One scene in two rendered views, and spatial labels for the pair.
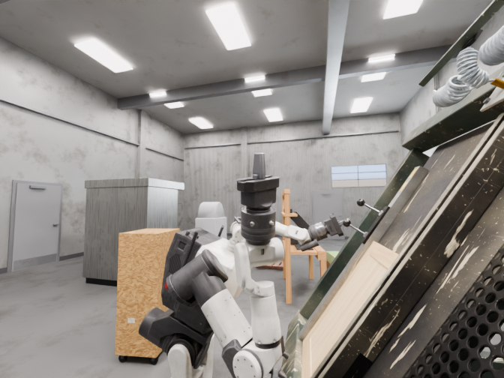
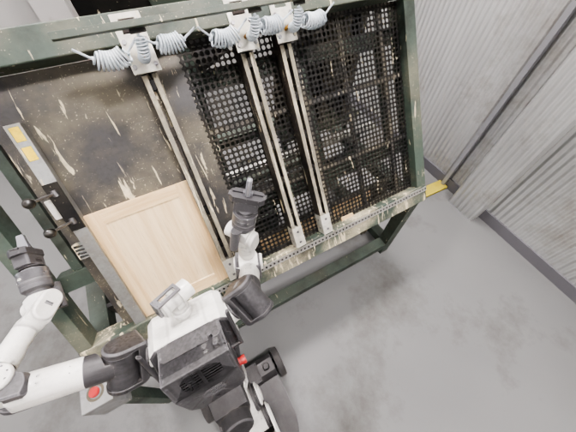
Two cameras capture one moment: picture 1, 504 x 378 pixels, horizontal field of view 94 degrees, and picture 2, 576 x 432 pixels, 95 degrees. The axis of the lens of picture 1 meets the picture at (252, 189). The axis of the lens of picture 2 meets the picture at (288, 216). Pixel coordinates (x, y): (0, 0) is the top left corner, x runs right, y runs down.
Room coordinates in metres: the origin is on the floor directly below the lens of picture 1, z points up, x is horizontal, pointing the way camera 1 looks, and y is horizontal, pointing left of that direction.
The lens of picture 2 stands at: (0.87, 0.49, 2.27)
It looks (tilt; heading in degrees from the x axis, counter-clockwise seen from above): 55 degrees down; 226
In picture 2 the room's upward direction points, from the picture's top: 2 degrees clockwise
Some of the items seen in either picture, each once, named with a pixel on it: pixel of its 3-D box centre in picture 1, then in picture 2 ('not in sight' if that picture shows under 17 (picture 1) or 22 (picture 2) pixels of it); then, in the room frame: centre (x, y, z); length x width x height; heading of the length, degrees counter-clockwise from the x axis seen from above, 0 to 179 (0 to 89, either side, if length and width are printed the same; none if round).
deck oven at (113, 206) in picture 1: (136, 229); not in sight; (5.09, 2.49, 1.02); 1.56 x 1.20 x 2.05; 74
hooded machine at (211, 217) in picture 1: (211, 227); not in sight; (7.58, 1.30, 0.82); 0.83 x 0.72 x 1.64; 162
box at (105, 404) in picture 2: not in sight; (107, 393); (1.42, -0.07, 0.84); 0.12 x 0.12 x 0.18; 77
